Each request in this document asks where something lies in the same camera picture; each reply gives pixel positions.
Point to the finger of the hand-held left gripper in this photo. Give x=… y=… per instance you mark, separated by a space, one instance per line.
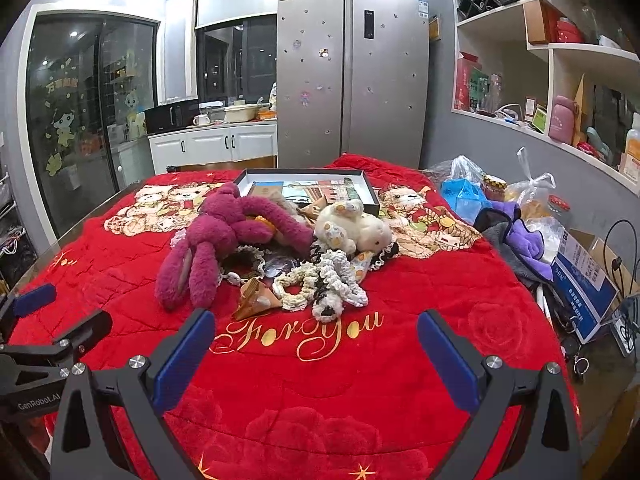
x=85 y=332
x=35 y=300

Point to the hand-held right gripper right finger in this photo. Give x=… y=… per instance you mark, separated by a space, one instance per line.
x=445 y=355

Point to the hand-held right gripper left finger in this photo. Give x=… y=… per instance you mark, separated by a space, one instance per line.
x=185 y=355

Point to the purple plush rabbit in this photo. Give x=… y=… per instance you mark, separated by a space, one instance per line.
x=220 y=225

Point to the white plush toy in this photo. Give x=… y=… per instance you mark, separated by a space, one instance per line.
x=370 y=232

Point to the black shallow box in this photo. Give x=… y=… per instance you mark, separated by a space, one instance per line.
x=320 y=191

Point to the brown paper cone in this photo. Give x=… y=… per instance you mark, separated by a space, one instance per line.
x=250 y=302

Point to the red printed blanket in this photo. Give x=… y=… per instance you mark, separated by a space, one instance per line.
x=350 y=385

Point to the dark lace scrunchie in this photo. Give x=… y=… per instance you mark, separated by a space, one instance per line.
x=250 y=260

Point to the cream crochet scrunchie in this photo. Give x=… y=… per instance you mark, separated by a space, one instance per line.
x=295 y=280

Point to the grey cloth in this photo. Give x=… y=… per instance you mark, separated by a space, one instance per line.
x=500 y=232

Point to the bunch of keys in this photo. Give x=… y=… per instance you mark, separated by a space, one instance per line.
x=580 y=362

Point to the purple cloth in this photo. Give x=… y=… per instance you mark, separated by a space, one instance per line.
x=530 y=240

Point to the blue and white cardboard box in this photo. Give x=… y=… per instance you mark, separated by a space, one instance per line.
x=582 y=285

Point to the blue plastic bag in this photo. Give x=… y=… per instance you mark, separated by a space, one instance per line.
x=465 y=197

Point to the jar with patterned lid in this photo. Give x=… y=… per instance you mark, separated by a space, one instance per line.
x=494 y=186

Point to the white power strip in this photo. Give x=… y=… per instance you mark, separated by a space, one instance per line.
x=627 y=330

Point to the jar with red lid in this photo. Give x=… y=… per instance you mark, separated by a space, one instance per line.
x=557 y=205

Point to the clear plastic bag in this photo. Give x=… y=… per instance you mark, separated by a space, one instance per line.
x=462 y=167
x=530 y=185

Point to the glass sliding door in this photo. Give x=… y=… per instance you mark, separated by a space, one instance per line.
x=65 y=110

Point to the white kitchen cabinet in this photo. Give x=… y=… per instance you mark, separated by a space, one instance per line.
x=210 y=145

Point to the black microwave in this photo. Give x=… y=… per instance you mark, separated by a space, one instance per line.
x=170 y=117

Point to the white mug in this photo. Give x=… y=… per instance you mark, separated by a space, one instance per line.
x=201 y=120

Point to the cream plastic basin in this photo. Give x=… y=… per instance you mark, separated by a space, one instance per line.
x=240 y=114

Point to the pink bottle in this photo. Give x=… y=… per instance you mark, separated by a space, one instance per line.
x=561 y=120

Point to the green box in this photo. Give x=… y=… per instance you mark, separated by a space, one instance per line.
x=479 y=90

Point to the red box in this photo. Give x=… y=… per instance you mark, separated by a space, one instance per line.
x=465 y=85

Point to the white plastic bottle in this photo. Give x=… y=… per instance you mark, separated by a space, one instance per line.
x=634 y=145

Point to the silver refrigerator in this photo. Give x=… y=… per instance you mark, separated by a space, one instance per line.
x=350 y=85

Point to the dark kitchen window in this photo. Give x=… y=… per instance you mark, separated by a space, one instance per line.
x=235 y=60

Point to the brown cardboard box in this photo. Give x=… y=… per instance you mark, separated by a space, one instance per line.
x=537 y=22

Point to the red container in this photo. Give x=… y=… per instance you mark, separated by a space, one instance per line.
x=570 y=32

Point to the white wall shelf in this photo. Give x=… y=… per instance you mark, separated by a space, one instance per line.
x=565 y=50

